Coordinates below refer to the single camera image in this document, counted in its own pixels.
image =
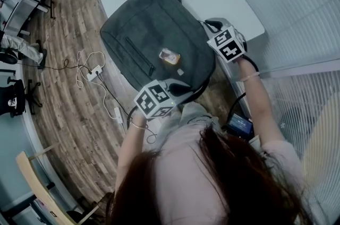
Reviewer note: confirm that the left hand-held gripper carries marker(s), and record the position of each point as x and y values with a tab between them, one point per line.
154	102

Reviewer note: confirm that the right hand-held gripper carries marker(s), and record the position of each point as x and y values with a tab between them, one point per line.
228	44

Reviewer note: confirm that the dark grey backpack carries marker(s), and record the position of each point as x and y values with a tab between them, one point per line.
154	30

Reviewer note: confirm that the person's left forearm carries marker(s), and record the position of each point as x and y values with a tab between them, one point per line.
131	152

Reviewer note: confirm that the person's right forearm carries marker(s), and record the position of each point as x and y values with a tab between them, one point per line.
261	112

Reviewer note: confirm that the person's grey trousers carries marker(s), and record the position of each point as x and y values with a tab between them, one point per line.
194	117

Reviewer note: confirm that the small colourful card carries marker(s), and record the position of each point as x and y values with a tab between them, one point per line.
170	56

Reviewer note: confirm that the person's pale pink shirt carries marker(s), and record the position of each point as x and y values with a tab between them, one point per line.
191	178

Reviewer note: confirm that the black office chair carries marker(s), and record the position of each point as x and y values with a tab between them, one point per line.
16	96

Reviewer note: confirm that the light wooden chair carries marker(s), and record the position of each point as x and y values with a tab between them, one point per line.
40	184

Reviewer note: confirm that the small white object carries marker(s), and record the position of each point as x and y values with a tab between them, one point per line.
11	102

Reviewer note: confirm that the rolling whiteboard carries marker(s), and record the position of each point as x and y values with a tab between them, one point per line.
24	9

